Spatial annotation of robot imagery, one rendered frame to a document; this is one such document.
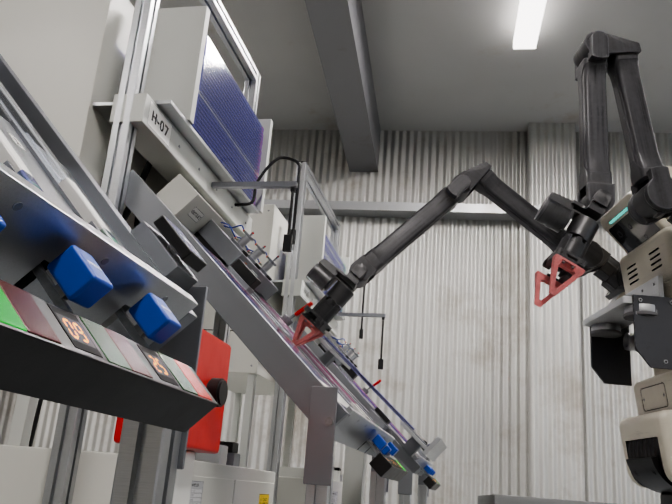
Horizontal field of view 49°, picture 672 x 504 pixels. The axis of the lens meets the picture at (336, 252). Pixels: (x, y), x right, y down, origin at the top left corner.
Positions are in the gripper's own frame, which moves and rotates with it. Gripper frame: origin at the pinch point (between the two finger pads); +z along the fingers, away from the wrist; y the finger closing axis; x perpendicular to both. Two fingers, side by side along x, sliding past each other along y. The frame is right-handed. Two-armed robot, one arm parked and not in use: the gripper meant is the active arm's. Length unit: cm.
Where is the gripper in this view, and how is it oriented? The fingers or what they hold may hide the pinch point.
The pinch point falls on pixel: (296, 342)
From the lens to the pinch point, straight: 194.7
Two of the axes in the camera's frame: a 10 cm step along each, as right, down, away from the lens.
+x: 7.1, 6.1, -3.5
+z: -6.7, 7.3, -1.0
